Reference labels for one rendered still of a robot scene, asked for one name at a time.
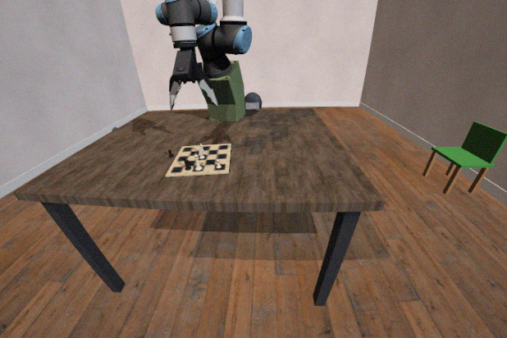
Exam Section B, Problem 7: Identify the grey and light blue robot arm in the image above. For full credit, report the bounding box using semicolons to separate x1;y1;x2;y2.
156;0;252;80

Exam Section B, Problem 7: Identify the black and cream chessboard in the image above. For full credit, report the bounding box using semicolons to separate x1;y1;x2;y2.
166;144;231;177

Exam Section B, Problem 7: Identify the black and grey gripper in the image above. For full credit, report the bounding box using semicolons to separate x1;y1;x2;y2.
169;42;218;110

